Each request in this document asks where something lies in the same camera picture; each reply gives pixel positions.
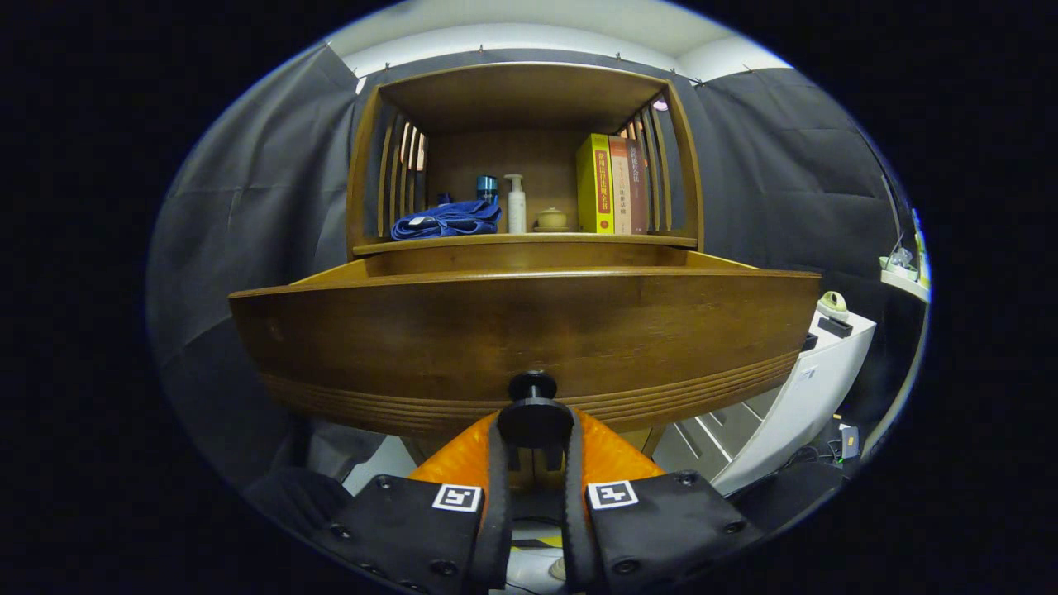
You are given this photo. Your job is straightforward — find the brown book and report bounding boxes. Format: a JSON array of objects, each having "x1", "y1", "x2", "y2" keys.
[{"x1": 626, "y1": 139, "x2": 650, "y2": 235}]

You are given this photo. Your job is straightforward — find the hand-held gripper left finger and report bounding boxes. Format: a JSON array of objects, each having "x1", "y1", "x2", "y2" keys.
[{"x1": 326, "y1": 411, "x2": 513, "y2": 594}]

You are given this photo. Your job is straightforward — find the white pump bottle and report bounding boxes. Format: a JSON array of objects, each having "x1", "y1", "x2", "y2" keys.
[{"x1": 504, "y1": 174, "x2": 527, "y2": 234}]

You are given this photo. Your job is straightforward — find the blue folded towel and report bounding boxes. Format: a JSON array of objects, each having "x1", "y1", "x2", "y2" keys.
[{"x1": 390, "y1": 199, "x2": 503, "y2": 241}]

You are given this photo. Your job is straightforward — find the white side cabinet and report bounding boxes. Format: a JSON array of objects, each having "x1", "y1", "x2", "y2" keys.
[{"x1": 653, "y1": 306, "x2": 877, "y2": 497}]

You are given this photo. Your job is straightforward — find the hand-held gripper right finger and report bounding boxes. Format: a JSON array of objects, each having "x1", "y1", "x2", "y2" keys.
[{"x1": 562, "y1": 407, "x2": 765, "y2": 594}]

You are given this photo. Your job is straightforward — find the orange and beige book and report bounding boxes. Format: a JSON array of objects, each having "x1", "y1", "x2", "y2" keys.
[{"x1": 609, "y1": 136, "x2": 633, "y2": 236}]

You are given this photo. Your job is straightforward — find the thick yellow book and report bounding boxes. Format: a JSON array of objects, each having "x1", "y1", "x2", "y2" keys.
[{"x1": 576, "y1": 134, "x2": 615, "y2": 235}]

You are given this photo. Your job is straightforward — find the wooden drawer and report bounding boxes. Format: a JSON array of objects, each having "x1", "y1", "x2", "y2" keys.
[{"x1": 229, "y1": 250, "x2": 822, "y2": 474}]

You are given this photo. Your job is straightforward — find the white shelf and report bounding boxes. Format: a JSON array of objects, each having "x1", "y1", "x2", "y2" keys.
[{"x1": 879, "y1": 269, "x2": 931, "y2": 302}]

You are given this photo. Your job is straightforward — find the wooden cabinet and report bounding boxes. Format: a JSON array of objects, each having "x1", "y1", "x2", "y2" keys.
[{"x1": 346, "y1": 62, "x2": 705, "y2": 459}]

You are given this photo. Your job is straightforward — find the black backdrop cloth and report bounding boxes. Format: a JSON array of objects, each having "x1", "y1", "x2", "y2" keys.
[{"x1": 147, "y1": 41, "x2": 922, "y2": 497}]

